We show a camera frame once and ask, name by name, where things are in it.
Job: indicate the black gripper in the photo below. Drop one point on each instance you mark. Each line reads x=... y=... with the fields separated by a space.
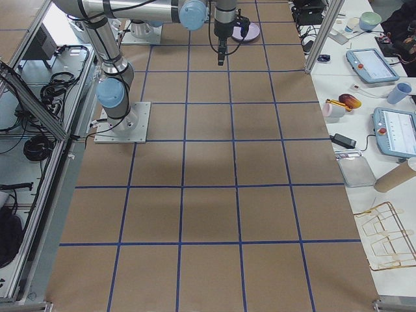
x=221 y=30

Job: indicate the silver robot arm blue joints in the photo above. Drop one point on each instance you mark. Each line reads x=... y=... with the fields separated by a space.
x=118 y=73

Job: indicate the lilac round plate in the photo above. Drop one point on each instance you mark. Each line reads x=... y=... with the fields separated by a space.
x=252 y=35

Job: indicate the white paper cup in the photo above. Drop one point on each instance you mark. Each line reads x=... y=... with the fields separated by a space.
x=351 y=24

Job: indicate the light blue plastic cup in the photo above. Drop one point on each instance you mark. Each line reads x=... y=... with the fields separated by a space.
x=400 y=91

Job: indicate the small blue black device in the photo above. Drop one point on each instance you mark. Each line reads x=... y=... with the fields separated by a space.
x=324 y=58

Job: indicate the pink mug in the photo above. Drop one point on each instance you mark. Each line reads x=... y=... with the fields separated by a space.
x=330 y=110

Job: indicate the red orange glossy object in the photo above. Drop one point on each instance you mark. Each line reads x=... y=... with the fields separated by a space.
x=350 y=101

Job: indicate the green bowl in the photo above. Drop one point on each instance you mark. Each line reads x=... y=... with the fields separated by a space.
x=369 y=20

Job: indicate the upper blue teach pendant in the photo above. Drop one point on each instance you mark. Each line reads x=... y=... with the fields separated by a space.
x=371 y=66

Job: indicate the blue teach pendant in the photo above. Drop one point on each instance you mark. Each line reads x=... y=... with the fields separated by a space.
x=395 y=132
x=371 y=66

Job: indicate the black power adapter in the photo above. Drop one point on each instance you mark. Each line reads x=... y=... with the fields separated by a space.
x=343 y=141

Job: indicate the silver metal tin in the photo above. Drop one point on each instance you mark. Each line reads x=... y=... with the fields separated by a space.
x=354 y=168

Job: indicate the lower blue teach pendant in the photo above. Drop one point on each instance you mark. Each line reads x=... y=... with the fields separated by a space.
x=395 y=132

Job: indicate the cardboard tube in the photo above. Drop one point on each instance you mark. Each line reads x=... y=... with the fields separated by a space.
x=396 y=176

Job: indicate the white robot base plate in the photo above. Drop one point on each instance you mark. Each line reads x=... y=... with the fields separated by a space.
x=133 y=128

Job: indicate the gold wire rack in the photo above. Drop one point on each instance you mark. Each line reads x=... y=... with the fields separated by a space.
x=388 y=243

